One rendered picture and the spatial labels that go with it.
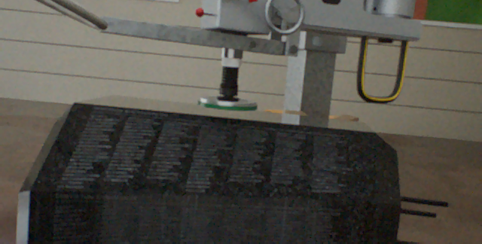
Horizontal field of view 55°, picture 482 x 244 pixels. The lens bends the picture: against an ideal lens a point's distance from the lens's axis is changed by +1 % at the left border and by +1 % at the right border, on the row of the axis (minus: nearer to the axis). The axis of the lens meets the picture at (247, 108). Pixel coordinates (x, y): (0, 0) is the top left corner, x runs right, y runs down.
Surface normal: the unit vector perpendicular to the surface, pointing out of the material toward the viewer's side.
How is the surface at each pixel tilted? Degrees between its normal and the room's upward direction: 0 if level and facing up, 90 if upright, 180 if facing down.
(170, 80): 90
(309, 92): 90
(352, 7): 90
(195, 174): 45
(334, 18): 90
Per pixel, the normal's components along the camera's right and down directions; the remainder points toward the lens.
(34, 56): 0.00, 0.11
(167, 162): 0.02, -0.62
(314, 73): 0.39, 0.14
